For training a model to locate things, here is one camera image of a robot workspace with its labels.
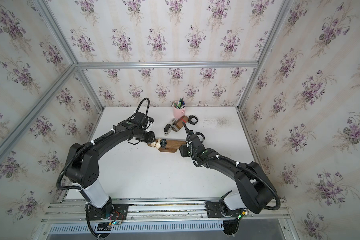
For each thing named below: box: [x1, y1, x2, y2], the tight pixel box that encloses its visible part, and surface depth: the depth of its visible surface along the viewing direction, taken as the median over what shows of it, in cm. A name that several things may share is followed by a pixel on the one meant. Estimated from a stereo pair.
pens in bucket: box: [170, 96, 186, 109], surface depth 109 cm
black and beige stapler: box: [163, 118, 176, 136], surface depth 106 cm
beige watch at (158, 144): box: [155, 138, 162, 149], surface depth 90 cm
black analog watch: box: [160, 139, 169, 149], surface depth 91 cm
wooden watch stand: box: [147, 140, 187, 153], surface depth 92 cm
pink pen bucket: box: [173, 106, 186, 119], surface depth 110 cm
